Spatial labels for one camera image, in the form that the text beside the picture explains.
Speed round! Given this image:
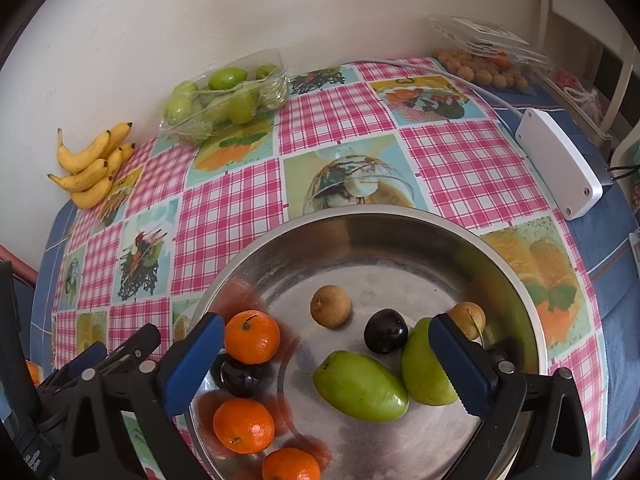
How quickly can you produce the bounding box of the pile of tan longans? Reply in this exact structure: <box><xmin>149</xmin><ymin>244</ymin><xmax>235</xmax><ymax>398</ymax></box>
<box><xmin>432</xmin><ymin>49</ymin><xmax>531</xmax><ymax>92</ymax></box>

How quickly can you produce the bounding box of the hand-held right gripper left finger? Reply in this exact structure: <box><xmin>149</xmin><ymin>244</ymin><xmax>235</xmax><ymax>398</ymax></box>
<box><xmin>60</xmin><ymin>311</ymin><xmax>227</xmax><ymax>480</ymax></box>

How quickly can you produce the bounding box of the white power adapter box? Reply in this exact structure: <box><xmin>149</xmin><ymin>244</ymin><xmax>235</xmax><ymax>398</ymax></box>
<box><xmin>515</xmin><ymin>108</ymin><xmax>604</xmax><ymax>221</ymax></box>

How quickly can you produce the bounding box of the orange mandarin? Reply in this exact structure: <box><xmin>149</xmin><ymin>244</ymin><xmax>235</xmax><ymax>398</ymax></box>
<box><xmin>224</xmin><ymin>310</ymin><xmax>281</xmax><ymax>365</ymax></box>
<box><xmin>261</xmin><ymin>447</ymin><xmax>322</xmax><ymax>480</ymax></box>
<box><xmin>213</xmin><ymin>398</ymin><xmax>276</xmax><ymax>455</ymax></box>

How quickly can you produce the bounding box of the clear plastic clamshell box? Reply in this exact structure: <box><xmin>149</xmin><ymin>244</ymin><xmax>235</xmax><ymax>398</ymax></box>
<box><xmin>425</xmin><ymin>14</ymin><xmax>556</xmax><ymax>93</ymax></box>

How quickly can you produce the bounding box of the yellow banana bunch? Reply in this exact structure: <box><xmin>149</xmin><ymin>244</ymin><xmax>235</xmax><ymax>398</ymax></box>
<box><xmin>47</xmin><ymin>121</ymin><xmax>136</xmax><ymax>210</ymax></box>

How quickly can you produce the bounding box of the black cable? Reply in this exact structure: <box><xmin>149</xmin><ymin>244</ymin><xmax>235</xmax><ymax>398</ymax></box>
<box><xmin>605</xmin><ymin>162</ymin><xmax>640</xmax><ymax>181</ymax></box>

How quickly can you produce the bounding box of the pile of packed green jujubes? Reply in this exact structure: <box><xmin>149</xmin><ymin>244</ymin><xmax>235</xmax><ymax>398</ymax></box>
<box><xmin>165</xmin><ymin>64</ymin><xmax>281</xmax><ymax>128</ymax></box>

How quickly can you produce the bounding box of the pink checked printed tablecloth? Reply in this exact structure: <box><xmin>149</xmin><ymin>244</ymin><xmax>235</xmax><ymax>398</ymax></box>
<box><xmin>50</xmin><ymin>62</ymin><xmax>608</xmax><ymax>480</ymax></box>

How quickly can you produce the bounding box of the clear wrapped plastic tray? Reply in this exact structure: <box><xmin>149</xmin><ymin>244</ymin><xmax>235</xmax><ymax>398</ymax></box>
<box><xmin>160</xmin><ymin>49</ymin><xmax>290</xmax><ymax>145</ymax></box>

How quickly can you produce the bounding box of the green jujube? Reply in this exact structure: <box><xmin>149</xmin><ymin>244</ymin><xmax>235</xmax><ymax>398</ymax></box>
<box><xmin>401</xmin><ymin>317</ymin><xmax>459</xmax><ymax>407</ymax></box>
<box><xmin>313</xmin><ymin>350</ymin><xmax>410</xmax><ymax>422</ymax></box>

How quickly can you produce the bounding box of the reddish curved furniture edge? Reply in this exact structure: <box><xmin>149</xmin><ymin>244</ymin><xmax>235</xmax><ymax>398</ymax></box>
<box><xmin>0</xmin><ymin>245</ymin><xmax>38</xmax><ymax>283</ymax></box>

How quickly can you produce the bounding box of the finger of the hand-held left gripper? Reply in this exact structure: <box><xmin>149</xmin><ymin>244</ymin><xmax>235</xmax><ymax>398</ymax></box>
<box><xmin>50</xmin><ymin>341</ymin><xmax>109</xmax><ymax>382</ymax></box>
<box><xmin>37</xmin><ymin>323</ymin><xmax>162</xmax><ymax>402</ymax></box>

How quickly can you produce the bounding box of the brown kiwi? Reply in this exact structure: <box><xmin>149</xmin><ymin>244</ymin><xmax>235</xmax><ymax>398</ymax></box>
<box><xmin>310</xmin><ymin>285</ymin><xmax>352</xmax><ymax>329</ymax></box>

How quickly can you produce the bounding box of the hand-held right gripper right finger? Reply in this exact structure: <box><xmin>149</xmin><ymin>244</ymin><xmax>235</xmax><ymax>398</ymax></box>
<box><xmin>427</xmin><ymin>313</ymin><xmax>593</xmax><ymax>480</ymax></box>

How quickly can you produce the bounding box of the steel bowl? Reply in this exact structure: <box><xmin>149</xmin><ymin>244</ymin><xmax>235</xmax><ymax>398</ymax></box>
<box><xmin>187</xmin><ymin>205</ymin><xmax>546</xmax><ymax>480</ymax></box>

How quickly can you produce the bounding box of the white chair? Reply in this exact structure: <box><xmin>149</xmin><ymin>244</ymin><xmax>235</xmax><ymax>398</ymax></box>
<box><xmin>537</xmin><ymin>0</ymin><xmax>640</xmax><ymax>141</ymax></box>

